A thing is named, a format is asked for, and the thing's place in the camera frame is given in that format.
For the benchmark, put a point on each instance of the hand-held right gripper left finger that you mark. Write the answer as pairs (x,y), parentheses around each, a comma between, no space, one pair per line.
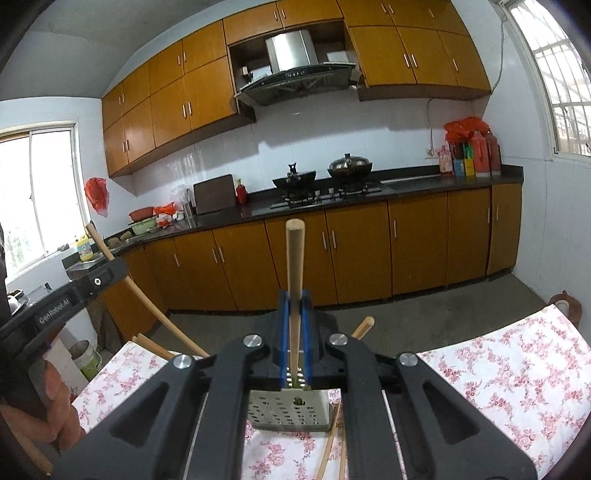
(283,341)

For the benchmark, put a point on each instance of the sliding window without bars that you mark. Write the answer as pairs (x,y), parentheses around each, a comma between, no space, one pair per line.
(46,194)

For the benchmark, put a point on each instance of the steel range hood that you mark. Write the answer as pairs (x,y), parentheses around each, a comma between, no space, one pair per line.
(288,50)

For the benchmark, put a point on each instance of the red basin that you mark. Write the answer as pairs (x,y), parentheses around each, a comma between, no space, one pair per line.
(141,213)

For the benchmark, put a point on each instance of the white plastic bucket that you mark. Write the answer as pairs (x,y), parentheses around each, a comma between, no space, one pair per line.
(85,362)

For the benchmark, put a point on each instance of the black stone countertop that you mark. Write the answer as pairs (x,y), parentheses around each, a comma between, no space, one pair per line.
(258,211)

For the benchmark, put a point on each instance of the green basin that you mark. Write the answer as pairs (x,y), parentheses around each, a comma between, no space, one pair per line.
(143,227)

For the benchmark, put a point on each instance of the hanging red plastic bag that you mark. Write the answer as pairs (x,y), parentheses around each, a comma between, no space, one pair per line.
(97,194)

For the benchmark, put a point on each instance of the wooden base cabinets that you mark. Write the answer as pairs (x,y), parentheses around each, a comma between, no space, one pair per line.
(360,249)

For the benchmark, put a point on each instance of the red oil bottles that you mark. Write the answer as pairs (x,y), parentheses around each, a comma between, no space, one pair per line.
(485,157)

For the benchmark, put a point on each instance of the dark pot with lid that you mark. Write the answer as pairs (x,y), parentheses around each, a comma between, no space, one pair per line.
(350,167)

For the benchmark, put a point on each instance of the large red plastic bag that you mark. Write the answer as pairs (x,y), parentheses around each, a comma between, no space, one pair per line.
(464,128)

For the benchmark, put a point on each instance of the yellow detergent bottle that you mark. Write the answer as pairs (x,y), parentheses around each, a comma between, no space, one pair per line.
(84,251)

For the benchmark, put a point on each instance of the person's left hand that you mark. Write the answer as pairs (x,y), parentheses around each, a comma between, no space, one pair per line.
(62,410)

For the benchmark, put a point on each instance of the crumpled red bag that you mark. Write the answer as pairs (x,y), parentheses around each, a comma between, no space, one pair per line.
(165,210)

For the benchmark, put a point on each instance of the black wok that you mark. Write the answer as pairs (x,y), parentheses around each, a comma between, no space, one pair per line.
(295,179)

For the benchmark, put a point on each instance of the wooden wall cabinets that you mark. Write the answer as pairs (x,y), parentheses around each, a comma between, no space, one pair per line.
(166,106)

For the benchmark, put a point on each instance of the colourful seasoning boxes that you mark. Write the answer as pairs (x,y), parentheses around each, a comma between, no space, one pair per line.
(464,164)

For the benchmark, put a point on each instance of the barred window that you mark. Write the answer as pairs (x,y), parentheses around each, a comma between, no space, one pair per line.
(563,69)

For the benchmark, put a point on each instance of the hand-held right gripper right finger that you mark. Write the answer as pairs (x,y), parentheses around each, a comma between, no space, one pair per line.
(308,341)

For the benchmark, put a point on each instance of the dark cutting board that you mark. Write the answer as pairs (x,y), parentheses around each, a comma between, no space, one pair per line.
(214,194)

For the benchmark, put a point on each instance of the floral tablecloth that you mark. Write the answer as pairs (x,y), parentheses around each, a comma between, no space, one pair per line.
(485,378)

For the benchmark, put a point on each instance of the clear plastic bag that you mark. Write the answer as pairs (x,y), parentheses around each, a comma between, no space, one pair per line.
(182,198)

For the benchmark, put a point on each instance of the pink bottle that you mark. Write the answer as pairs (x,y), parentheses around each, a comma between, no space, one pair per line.
(445,161)

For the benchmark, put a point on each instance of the gas stove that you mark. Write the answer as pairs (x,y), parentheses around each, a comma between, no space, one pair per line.
(323,196)

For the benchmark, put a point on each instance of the green chopstick holder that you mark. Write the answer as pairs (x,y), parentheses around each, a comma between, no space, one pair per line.
(286,410)

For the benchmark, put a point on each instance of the small red bottle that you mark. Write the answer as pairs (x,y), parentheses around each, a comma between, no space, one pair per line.
(241,194)

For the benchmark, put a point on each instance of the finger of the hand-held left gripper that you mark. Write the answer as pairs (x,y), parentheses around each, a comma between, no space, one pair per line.
(97,279)

